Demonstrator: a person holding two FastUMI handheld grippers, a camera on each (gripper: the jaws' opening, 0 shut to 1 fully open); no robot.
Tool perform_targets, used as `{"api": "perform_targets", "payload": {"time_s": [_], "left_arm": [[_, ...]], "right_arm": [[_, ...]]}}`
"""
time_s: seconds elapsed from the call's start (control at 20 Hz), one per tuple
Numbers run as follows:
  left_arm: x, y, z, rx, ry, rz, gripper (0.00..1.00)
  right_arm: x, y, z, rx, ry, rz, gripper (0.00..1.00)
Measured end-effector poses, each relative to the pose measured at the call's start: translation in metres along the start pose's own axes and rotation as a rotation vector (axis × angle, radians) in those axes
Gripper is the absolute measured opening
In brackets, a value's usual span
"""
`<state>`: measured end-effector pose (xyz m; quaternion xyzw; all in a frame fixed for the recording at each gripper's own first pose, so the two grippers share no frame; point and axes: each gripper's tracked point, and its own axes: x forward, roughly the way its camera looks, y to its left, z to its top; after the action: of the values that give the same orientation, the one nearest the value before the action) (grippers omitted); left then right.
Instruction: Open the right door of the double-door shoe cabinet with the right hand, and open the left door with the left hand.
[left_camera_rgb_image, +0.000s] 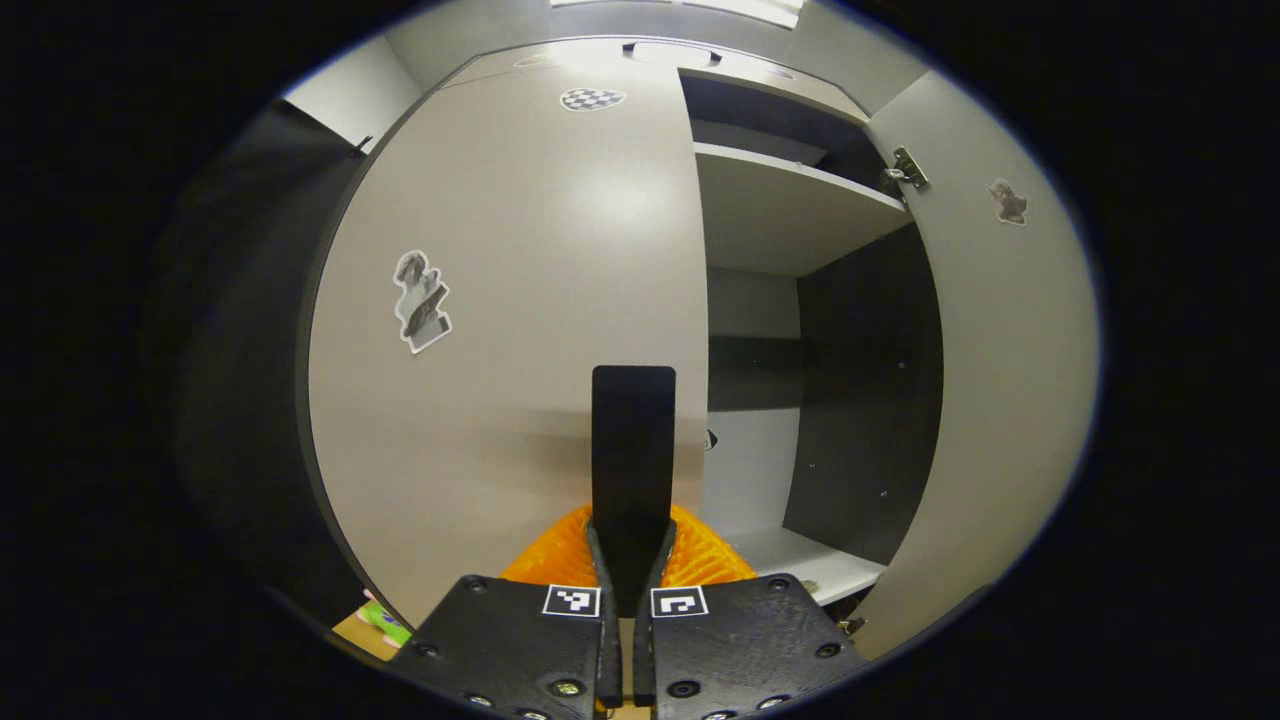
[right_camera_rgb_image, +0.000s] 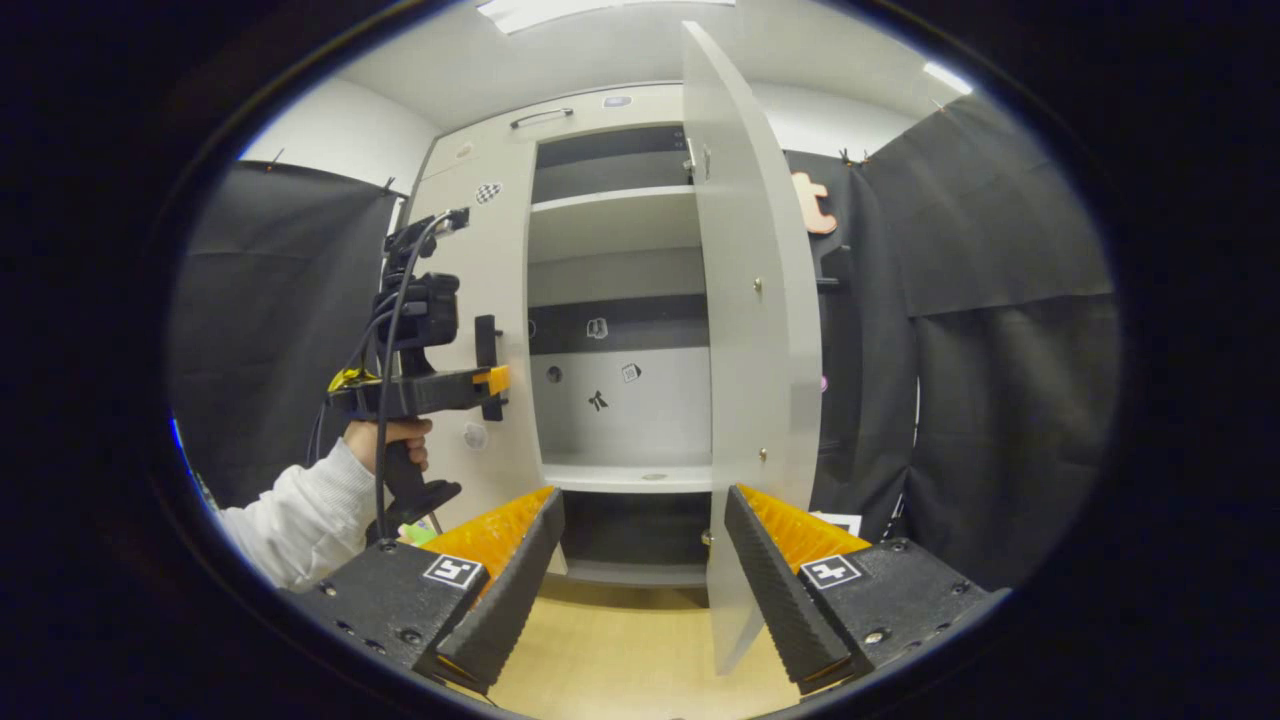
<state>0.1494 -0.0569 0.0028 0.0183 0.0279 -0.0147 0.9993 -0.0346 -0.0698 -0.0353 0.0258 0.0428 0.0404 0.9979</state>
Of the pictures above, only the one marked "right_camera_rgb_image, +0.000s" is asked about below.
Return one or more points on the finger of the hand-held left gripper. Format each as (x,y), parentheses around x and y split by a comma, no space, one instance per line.
(492,380)

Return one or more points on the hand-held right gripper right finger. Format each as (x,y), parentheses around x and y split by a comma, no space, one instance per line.
(775,585)

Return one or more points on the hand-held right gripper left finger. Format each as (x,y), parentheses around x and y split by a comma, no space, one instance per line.
(515,580)

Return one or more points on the grey cabinet door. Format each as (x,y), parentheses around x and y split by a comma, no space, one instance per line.
(505,260)
(755,200)

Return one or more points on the grey double-door shoe cabinet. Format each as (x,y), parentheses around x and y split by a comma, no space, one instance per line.
(620,420)

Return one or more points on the grey cabinet inner shelf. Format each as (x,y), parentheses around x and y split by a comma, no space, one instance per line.
(625,477)
(610,200)

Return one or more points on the grey cabinet top panel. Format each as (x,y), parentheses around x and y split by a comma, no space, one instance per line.
(600,120)

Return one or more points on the white paper card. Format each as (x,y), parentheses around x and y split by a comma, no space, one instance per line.
(838,523)

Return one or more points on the small green pink toy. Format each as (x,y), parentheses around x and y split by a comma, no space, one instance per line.
(420,532)

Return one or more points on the black backdrop cloth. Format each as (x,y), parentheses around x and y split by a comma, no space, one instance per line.
(1000,400)
(260,320)

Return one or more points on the small ceiling light panel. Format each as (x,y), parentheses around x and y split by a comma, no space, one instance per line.
(946,78)

